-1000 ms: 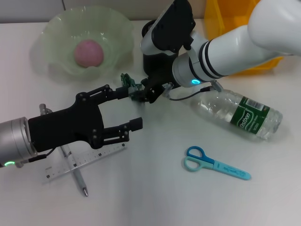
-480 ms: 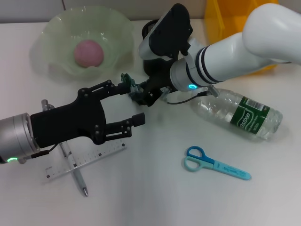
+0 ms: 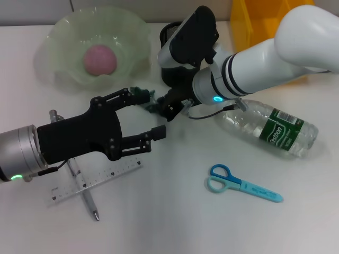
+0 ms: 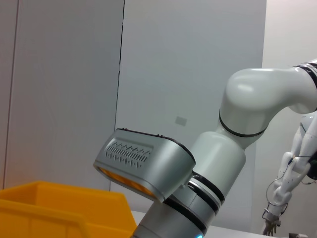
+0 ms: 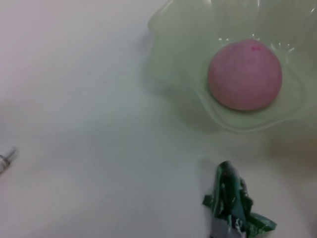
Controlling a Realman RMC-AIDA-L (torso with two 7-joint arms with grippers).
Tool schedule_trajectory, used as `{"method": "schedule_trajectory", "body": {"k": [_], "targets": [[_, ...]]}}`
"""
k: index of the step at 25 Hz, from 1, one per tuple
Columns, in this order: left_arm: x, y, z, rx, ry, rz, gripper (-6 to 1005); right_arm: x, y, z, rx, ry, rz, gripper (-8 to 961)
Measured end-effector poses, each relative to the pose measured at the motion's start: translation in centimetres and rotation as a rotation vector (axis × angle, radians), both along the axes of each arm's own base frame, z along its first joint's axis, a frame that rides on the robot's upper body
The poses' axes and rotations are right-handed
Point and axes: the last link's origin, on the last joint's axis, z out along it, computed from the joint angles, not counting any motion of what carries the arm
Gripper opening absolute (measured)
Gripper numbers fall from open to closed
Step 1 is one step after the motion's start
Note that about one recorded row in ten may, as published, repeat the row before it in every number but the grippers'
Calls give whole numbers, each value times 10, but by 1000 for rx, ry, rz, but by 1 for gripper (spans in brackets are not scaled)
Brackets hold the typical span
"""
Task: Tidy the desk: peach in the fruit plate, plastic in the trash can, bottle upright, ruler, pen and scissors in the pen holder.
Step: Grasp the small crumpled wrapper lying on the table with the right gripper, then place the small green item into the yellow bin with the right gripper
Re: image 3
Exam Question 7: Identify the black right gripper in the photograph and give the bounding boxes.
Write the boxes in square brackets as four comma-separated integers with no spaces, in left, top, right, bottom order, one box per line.
[156,86,198,123]

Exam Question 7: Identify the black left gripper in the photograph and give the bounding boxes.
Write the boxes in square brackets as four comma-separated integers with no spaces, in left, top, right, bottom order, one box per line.
[37,88,167,165]

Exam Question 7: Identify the pink peach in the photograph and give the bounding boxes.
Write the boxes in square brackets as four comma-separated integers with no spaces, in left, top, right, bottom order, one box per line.
[83,44,118,77]

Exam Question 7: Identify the clear green-label water bottle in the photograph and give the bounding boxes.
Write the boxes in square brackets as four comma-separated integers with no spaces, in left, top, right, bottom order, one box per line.
[214,97,319,161]

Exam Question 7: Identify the blue scissors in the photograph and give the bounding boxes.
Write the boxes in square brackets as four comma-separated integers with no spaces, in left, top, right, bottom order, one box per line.
[206,164,283,204]

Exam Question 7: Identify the black mesh pen holder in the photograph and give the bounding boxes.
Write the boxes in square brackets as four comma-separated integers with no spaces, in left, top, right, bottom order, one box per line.
[159,22,202,88]

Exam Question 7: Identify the clear plastic ruler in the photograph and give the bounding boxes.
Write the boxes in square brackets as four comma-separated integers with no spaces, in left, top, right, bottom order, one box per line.
[47,156,144,208]

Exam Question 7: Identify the silver pen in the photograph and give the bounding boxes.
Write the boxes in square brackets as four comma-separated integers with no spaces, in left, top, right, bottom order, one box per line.
[65,157,101,222]

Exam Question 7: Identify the pale green glass fruit plate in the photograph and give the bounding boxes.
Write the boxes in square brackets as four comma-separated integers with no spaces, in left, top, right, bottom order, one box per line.
[34,6,151,93]

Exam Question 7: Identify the yellow plastic bin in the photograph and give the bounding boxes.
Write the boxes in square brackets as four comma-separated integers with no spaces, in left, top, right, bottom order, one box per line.
[229,0,316,85]

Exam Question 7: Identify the right gripper cable with plug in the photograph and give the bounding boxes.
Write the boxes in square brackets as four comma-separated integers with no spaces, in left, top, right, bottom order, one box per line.
[182,97,247,120]

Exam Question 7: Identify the gripper cable with plug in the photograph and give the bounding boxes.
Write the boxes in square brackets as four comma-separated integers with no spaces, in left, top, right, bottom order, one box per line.
[23,108,67,183]
[182,97,247,120]

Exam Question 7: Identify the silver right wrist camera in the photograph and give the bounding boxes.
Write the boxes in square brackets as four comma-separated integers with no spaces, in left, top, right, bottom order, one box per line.
[158,6,220,71]

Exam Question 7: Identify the left gripper cable with plug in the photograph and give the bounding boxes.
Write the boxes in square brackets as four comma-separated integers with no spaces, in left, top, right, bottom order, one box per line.
[23,108,67,183]

